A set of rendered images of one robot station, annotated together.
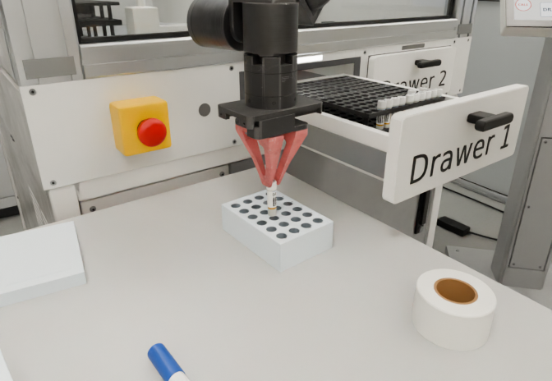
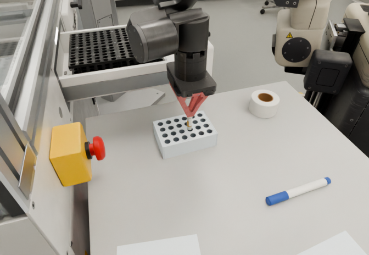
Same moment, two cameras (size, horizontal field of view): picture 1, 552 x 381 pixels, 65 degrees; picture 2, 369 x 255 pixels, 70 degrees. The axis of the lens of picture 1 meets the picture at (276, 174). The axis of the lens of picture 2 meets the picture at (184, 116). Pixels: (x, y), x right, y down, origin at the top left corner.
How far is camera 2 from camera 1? 55 cm
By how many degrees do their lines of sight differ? 61
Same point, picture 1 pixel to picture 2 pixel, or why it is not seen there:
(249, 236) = (191, 146)
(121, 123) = (84, 161)
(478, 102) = not seen: hidden behind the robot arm
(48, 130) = (50, 222)
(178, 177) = not seen: hidden behind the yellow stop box
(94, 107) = (48, 172)
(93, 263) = (174, 234)
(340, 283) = (231, 128)
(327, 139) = (155, 77)
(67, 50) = (22, 143)
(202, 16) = (159, 42)
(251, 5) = (201, 23)
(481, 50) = not seen: outside the picture
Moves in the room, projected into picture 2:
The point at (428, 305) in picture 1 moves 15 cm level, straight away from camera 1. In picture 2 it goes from (270, 106) to (221, 83)
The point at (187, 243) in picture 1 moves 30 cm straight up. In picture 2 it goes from (172, 178) to (164, 34)
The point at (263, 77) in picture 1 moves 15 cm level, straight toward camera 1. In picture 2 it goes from (204, 61) to (297, 76)
